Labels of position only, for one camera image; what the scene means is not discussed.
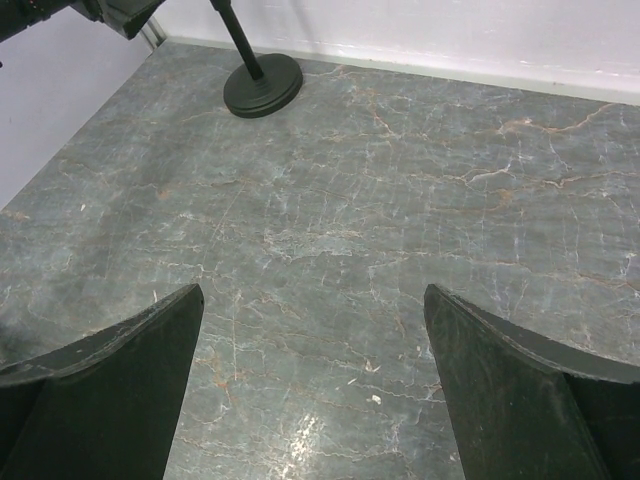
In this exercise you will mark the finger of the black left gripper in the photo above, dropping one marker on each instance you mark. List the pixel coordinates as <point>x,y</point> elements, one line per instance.
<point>126,17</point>

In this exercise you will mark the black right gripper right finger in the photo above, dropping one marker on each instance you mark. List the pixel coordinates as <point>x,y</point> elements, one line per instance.
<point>523,406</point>

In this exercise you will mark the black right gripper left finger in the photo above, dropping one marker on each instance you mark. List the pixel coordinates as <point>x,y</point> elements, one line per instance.
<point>105,406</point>

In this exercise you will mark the black phone stand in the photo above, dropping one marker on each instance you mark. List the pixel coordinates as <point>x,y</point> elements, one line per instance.
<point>264,84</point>

